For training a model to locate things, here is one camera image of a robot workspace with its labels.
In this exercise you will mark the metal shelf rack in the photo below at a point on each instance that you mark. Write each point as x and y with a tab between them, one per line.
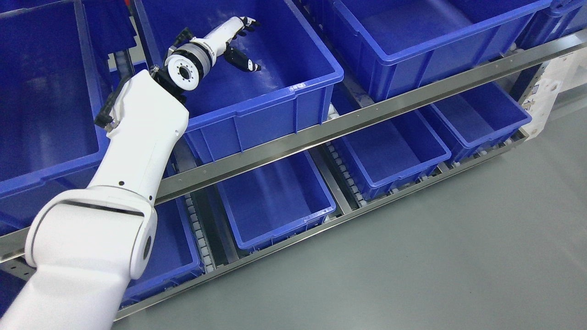
336	166

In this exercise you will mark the blue bin lower middle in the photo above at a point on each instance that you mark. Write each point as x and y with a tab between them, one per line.
272	203

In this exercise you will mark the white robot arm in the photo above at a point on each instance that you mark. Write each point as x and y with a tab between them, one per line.
88	244

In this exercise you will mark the blue bin lower right centre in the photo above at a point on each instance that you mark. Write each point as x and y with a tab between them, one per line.
391	154

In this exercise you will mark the blue bin upper middle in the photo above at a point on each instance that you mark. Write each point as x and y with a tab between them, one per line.
231	110

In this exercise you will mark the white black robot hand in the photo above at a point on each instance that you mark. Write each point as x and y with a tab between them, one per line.
229	39

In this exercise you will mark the blue bin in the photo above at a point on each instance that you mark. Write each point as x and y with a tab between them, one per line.
391	154
272	203
475	120
175	257
394	46
231	110
54	80

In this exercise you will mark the blue bin lower left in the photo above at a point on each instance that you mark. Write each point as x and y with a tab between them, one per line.
175	257

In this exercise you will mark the blue bin upper left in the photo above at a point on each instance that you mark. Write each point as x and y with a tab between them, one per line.
54	80

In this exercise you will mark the blue bin upper right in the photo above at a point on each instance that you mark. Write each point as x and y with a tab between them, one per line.
394	46

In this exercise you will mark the blue bin lower far right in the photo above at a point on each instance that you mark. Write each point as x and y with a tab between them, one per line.
475	120

